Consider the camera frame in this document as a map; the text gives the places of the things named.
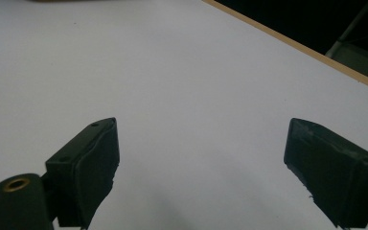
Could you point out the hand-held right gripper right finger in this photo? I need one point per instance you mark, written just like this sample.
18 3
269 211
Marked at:
335 169

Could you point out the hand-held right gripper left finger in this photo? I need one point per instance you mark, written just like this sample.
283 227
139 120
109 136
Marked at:
86 166

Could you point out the black metal stand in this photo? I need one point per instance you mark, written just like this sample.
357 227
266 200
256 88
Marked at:
351 27

